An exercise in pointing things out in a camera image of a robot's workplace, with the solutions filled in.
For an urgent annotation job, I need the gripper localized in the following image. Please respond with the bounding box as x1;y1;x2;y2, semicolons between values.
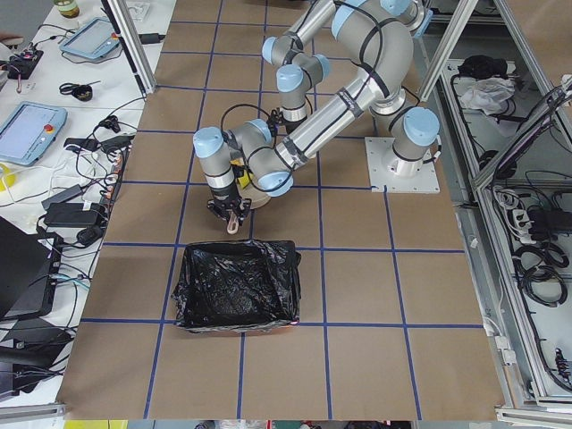
206;196;251;226

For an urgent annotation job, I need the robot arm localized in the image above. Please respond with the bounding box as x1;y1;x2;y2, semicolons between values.
193;1;440;233
262;1;433;133

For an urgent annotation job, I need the bin with black bag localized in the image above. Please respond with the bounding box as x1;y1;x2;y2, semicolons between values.
172;240;301;333

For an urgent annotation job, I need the black power adapter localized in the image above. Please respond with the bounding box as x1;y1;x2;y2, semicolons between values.
44;203;106;228

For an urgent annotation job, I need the teach pendant far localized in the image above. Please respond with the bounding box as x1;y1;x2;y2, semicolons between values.
60;17;120;60

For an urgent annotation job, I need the teach pendant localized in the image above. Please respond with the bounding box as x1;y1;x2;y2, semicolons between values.
60;17;120;60
1;101;68;166

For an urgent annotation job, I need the teach pendant near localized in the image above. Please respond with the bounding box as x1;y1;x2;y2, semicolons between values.
1;101;68;166

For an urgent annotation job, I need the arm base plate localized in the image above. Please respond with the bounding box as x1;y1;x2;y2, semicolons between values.
365;137;441;194

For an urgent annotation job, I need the aluminium frame post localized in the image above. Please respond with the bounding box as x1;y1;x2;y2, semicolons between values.
101;0;156;98

